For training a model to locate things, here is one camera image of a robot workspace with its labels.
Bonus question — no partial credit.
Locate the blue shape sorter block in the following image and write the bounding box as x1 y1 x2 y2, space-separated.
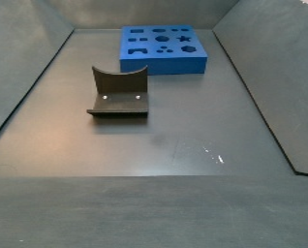
119 25 209 75

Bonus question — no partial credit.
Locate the black curved holder stand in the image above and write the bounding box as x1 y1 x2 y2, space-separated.
87 67 150 116

